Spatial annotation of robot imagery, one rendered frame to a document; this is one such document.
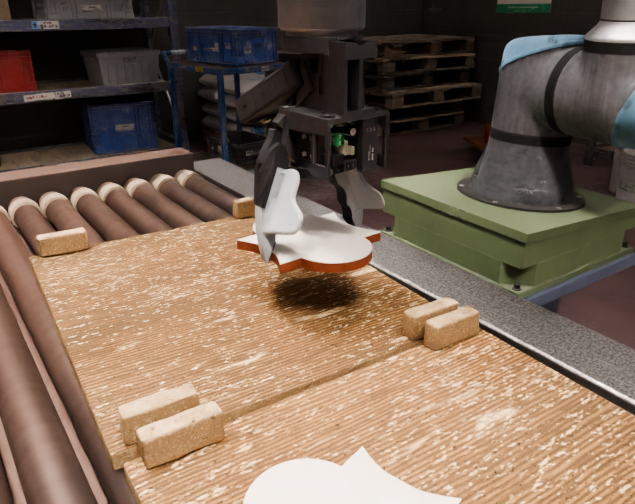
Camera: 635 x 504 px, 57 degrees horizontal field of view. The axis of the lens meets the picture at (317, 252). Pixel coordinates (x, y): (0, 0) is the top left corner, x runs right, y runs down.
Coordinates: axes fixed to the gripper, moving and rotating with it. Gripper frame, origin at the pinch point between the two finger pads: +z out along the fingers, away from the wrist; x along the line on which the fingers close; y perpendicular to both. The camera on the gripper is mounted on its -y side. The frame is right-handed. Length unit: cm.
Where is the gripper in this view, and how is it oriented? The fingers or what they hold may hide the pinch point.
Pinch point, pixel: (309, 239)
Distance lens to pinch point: 60.3
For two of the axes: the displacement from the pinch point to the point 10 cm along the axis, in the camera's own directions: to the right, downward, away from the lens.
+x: 7.8, -2.5, 5.7
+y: 6.2, 3.1, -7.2
